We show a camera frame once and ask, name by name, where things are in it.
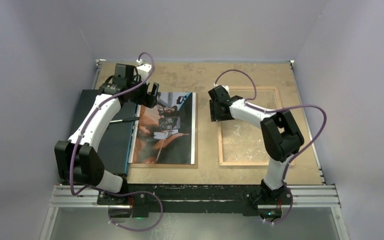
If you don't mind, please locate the colour photo print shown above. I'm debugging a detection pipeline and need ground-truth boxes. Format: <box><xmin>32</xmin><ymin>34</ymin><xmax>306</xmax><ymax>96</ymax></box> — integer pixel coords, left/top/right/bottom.
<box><xmin>128</xmin><ymin>92</ymin><xmax>197</xmax><ymax>166</ymax></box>

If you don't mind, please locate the white wooden picture frame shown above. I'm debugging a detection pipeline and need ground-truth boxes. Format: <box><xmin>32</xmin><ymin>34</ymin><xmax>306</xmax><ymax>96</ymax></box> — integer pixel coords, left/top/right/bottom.
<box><xmin>217</xmin><ymin>86</ymin><xmax>283</xmax><ymax>168</ymax></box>

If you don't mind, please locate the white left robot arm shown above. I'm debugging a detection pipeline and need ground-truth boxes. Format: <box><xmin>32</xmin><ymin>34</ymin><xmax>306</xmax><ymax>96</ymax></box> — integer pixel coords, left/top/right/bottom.
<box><xmin>54</xmin><ymin>60</ymin><xmax>159</xmax><ymax>205</ymax></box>

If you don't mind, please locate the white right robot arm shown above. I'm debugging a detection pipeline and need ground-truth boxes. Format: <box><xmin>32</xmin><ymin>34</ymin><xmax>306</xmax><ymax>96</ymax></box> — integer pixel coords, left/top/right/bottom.
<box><xmin>208</xmin><ymin>85</ymin><xmax>305</xmax><ymax>204</ymax></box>

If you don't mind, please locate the black pen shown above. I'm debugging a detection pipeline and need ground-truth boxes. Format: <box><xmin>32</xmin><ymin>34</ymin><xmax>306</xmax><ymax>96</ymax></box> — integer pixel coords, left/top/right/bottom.
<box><xmin>109</xmin><ymin>116</ymin><xmax>140</xmax><ymax>124</ymax></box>

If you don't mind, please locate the black foam pad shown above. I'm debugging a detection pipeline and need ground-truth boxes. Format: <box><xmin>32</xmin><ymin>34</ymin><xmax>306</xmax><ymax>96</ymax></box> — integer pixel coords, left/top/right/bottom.
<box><xmin>59</xmin><ymin>89</ymin><xmax>138</xmax><ymax>176</ymax></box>

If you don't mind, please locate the brown backing board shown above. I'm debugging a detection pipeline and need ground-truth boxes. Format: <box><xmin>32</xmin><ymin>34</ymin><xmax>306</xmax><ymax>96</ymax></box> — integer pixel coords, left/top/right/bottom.
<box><xmin>127</xmin><ymin>92</ymin><xmax>199</xmax><ymax>169</ymax></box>

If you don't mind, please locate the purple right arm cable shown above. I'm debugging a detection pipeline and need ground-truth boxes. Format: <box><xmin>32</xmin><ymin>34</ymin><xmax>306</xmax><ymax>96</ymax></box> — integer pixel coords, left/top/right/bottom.
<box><xmin>214</xmin><ymin>69</ymin><xmax>328</xmax><ymax>226</ymax></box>

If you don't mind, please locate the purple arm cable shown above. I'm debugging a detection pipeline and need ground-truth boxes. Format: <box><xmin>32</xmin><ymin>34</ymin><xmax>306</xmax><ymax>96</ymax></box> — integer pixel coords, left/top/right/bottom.
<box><xmin>214</xmin><ymin>69</ymin><xmax>328</xmax><ymax>226</ymax></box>
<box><xmin>69</xmin><ymin>51</ymin><xmax>164</xmax><ymax>232</ymax></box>

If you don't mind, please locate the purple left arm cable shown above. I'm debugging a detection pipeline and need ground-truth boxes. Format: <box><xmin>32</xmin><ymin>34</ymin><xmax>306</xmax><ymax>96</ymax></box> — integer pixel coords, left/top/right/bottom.
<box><xmin>69</xmin><ymin>51</ymin><xmax>164</xmax><ymax>232</ymax></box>

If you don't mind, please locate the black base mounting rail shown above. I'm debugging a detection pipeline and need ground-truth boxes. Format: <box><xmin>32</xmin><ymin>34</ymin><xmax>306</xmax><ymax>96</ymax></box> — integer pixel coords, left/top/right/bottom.
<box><xmin>97</xmin><ymin>183</ymin><xmax>292</xmax><ymax>218</ymax></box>

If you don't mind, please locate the aluminium extrusion rail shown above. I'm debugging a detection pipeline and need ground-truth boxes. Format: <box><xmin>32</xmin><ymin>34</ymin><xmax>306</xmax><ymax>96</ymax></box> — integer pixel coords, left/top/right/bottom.
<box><xmin>49</xmin><ymin>185</ymin><xmax>341</xmax><ymax>208</ymax></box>

